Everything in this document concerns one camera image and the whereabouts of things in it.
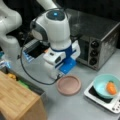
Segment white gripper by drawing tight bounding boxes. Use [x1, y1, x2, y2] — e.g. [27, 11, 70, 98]
[43, 41, 80, 79]

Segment pink pan with white handle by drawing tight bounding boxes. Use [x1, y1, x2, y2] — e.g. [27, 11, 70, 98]
[56, 75, 81, 96]

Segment teal bowl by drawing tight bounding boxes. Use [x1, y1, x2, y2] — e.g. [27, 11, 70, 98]
[93, 74, 120, 99]

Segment orange toy carrot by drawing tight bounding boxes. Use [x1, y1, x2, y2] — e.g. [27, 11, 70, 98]
[106, 82, 117, 95]

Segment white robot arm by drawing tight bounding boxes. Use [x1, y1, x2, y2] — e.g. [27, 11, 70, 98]
[0, 0, 80, 79]

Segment grey metal bin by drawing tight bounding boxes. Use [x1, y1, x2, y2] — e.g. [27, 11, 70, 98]
[13, 75, 48, 104]

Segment green and yellow toys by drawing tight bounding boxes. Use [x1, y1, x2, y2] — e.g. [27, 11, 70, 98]
[7, 73, 29, 89]

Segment silver toaster oven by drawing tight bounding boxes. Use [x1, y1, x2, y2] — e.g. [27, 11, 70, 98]
[66, 9, 120, 70]

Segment wooden cutting board box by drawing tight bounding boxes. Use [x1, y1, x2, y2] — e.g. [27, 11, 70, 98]
[0, 71, 47, 120]

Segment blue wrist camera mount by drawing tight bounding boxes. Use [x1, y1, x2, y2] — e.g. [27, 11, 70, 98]
[59, 49, 78, 75]

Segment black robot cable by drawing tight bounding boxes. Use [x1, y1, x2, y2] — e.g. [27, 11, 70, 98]
[20, 36, 59, 86]

